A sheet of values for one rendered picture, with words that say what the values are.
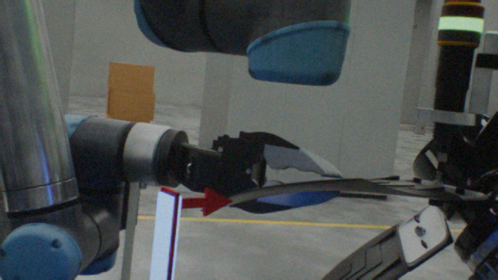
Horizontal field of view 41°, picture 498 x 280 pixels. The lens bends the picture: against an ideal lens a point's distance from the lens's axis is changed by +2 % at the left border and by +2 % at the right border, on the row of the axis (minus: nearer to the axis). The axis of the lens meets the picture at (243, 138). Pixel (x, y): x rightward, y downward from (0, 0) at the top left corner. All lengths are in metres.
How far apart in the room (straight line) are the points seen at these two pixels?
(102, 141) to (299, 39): 0.38
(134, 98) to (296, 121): 2.61
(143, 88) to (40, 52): 8.09
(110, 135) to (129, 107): 7.99
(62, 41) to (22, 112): 4.25
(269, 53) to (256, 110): 6.43
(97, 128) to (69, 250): 0.18
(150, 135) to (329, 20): 0.35
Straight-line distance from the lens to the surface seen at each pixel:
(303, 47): 0.48
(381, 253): 0.88
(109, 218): 0.82
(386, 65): 7.45
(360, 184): 0.53
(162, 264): 0.53
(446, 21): 0.75
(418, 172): 0.84
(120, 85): 8.75
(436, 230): 0.84
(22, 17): 0.71
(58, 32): 4.94
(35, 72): 0.70
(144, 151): 0.77
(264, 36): 0.49
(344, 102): 7.26
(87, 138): 0.81
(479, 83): 0.74
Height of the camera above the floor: 1.29
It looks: 6 degrees down
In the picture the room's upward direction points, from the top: 6 degrees clockwise
